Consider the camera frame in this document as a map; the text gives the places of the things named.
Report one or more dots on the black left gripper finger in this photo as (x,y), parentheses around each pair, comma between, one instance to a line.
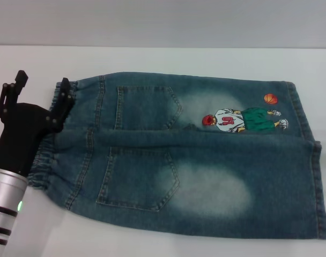
(19,80)
(63,104)

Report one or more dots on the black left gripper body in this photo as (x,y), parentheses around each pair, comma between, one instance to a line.
(21,134)

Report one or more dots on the blue denim jeans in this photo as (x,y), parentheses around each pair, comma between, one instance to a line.
(206,160)

